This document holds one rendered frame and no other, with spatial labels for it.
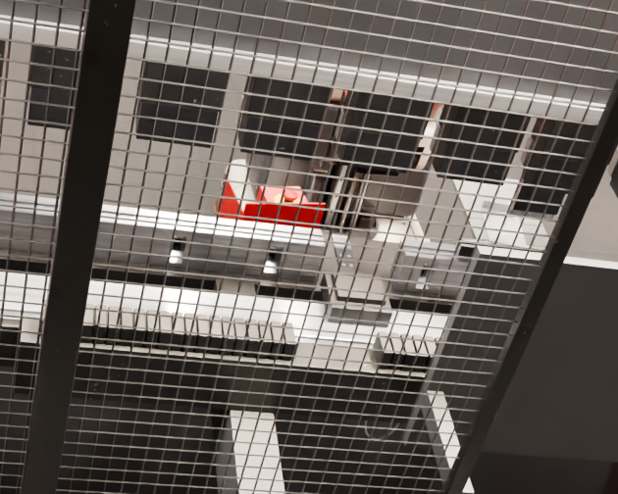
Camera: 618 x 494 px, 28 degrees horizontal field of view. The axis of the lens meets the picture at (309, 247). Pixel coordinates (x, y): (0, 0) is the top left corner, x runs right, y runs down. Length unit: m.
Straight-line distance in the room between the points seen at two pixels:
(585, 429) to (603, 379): 0.12
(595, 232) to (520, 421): 2.67
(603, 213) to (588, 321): 2.91
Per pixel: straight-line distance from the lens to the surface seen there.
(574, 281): 2.07
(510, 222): 2.75
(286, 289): 2.55
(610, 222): 4.99
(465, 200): 2.77
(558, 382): 2.21
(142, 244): 2.49
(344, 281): 2.34
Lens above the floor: 2.39
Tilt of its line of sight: 34 degrees down
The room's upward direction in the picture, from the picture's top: 16 degrees clockwise
